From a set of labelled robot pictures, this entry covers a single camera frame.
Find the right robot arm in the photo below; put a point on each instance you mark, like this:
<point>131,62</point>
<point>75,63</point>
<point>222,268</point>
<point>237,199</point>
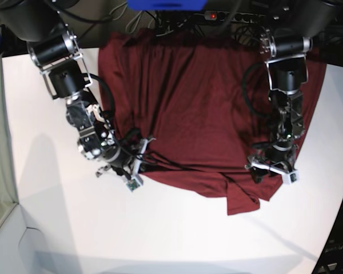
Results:
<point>90,105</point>

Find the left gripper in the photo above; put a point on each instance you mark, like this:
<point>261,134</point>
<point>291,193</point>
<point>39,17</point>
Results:
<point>271,159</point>

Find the dark red t-shirt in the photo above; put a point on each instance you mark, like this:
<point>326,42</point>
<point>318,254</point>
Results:
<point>185,92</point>

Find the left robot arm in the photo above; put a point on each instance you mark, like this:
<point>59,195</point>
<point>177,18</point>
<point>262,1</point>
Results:
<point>285,39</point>

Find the blue box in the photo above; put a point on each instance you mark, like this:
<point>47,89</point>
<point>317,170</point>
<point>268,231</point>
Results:
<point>172,5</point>

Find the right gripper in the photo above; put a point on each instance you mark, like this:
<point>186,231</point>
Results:
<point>128,165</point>

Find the black power strip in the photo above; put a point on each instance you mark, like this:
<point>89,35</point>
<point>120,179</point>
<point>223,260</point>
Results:
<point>220,16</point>

